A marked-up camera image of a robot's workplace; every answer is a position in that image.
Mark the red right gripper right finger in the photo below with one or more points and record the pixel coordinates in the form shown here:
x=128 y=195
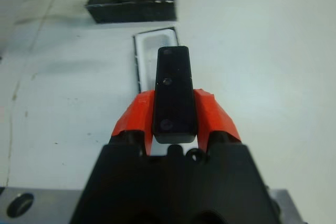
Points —
x=215 y=121

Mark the black slim camera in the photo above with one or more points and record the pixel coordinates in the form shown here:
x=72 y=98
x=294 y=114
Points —
x=174 y=98

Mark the white-lined black box base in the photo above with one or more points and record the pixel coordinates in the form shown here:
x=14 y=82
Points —
x=147 y=45

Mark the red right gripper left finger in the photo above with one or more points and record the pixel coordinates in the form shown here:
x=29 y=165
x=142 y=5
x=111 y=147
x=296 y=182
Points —
x=134 y=119

